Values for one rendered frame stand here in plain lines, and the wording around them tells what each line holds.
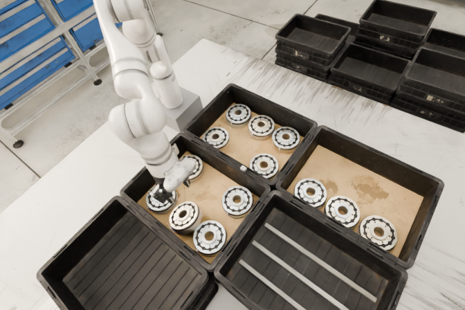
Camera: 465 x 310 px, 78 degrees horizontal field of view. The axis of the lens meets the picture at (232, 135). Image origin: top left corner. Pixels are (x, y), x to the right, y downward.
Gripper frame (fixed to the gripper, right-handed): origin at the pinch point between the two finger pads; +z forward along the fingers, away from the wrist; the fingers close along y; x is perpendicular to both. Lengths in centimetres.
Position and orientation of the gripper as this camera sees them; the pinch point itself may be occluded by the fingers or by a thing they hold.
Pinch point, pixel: (178, 190)
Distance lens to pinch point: 83.8
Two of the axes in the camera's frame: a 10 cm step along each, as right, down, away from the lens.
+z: 1.1, 6.1, 7.9
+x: 7.8, 4.4, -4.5
